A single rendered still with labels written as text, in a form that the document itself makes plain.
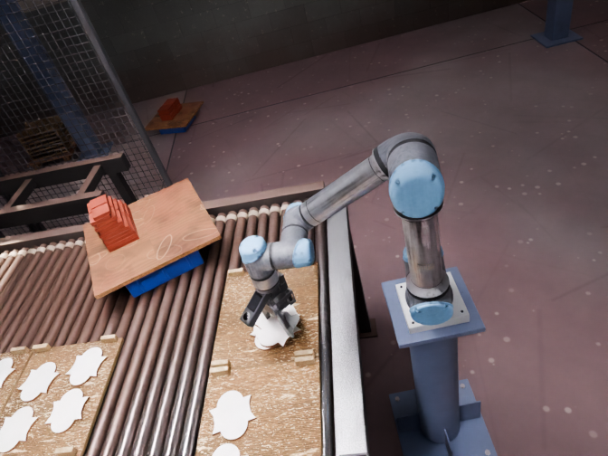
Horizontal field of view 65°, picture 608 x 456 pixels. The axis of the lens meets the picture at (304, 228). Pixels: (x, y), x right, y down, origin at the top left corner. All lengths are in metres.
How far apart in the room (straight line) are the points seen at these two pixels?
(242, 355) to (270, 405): 0.21
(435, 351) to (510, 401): 0.81
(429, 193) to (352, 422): 0.67
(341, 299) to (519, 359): 1.19
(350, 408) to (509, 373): 1.26
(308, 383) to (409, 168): 0.71
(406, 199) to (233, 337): 0.82
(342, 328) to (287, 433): 0.37
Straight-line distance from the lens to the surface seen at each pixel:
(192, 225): 1.95
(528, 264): 2.97
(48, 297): 2.24
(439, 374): 1.84
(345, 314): 1.59
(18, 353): 2.06
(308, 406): 1.41
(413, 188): 1.04
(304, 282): 1.68
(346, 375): 1.46
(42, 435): 1.77
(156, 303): 1.90
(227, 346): 1.61
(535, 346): 2.62
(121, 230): 1.99
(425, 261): 1.22
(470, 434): 2.36
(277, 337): 1.48
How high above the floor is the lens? 2.15
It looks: 40 degrees down
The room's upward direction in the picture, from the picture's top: 17 degrees counter-clockwise
